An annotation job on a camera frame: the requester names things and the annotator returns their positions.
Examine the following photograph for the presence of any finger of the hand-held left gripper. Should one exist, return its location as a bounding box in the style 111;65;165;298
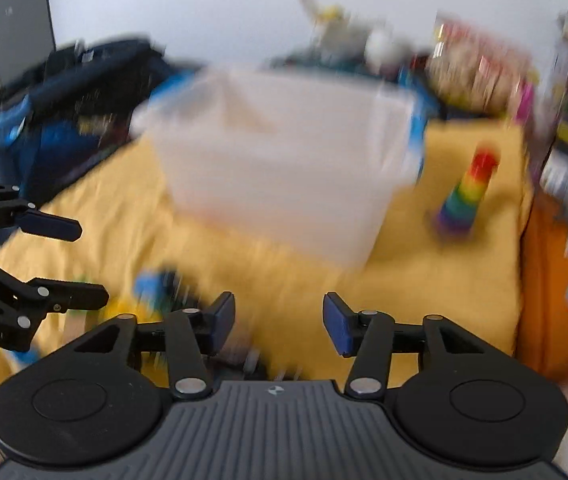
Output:
0;250;111;317
0;179;84;244

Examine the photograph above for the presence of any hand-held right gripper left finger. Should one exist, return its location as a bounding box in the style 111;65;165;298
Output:
74;291;237;402

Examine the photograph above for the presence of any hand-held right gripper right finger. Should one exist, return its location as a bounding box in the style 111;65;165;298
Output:
323;291;490;402

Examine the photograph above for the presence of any clear plastic storage bin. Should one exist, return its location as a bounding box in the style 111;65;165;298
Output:
131;67;427;272

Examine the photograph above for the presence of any blue toy block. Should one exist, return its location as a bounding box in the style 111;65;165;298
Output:
135;269;181;312

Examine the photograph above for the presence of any yellow cloth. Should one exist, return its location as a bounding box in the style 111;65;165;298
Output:
0;120;535;387

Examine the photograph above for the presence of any dark blue bag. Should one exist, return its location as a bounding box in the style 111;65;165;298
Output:
0;37;207;207

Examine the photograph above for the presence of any grey cabinet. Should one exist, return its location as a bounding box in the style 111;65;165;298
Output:
0;0;58;89

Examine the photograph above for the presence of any orange box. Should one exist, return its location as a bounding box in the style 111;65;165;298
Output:
516;194;568;392

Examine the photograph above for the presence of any clear bag of snacks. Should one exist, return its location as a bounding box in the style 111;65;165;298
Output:
426;14;540;122

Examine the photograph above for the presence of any clear bag of toys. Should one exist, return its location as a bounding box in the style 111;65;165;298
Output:
269;0;417;77

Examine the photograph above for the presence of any rainbow ring stacking toy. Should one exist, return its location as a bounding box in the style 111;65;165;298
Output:
431;142;502;241

